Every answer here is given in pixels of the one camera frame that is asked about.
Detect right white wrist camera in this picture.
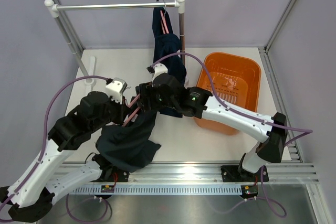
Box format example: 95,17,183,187
147,63,168,81

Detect navy blue shorts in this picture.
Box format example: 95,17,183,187
151,0,187,119

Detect purple floor cable left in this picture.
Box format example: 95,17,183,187
64,196,114,222

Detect dark green shorts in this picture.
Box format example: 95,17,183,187
96,111,161,173

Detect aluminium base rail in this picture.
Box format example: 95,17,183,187
52,161,320,184

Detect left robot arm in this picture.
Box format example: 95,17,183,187
1,91,130,223

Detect purple floor cable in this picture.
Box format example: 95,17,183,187
64,196,114,222
207,166,287,219

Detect orange plastic basket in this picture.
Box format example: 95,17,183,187
193,52,263,136

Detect pink hanger with navy shorts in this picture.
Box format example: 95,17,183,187
160,2,169,34

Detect purple floor cable right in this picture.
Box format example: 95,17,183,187
207,166,287,219

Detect white slotted cable duct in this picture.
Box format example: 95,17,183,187
71,185,243,196

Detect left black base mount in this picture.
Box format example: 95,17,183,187
101,168,130,183

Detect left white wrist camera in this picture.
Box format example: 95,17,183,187
105,78,128,104

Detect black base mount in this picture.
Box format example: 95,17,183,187
220,165,269,183
101,168,130,183

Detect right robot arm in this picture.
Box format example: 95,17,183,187
136,73,287,180

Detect pink hanger with green shorts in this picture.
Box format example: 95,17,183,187
122,94,140,127

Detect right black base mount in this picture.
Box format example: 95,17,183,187
220,165,269,183

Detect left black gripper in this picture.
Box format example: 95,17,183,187
90,93,131,133

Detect metal clothes rack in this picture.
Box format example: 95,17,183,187
44,0,186,77

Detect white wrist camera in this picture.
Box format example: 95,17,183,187
105,78,128,104
147,63,168,81

